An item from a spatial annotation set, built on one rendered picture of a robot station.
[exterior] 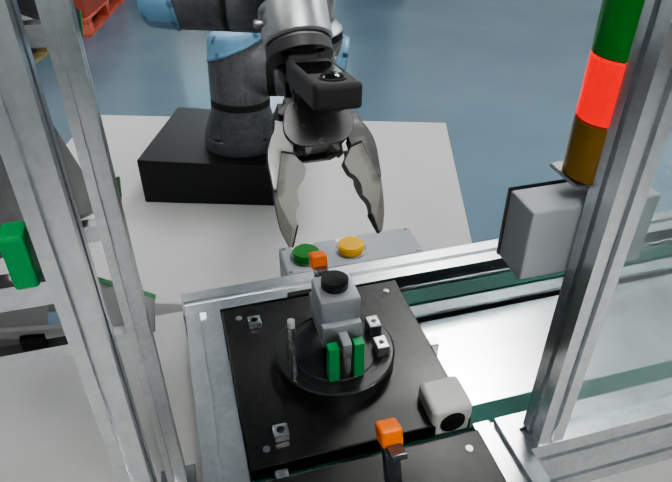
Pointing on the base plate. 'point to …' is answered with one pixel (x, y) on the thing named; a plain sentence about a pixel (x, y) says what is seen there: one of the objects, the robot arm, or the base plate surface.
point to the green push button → (303, 253)
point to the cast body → (336, 309)
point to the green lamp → (617, 22)
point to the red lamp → (599, 90)
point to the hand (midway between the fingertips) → (336, 230)
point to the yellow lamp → (583, 151)
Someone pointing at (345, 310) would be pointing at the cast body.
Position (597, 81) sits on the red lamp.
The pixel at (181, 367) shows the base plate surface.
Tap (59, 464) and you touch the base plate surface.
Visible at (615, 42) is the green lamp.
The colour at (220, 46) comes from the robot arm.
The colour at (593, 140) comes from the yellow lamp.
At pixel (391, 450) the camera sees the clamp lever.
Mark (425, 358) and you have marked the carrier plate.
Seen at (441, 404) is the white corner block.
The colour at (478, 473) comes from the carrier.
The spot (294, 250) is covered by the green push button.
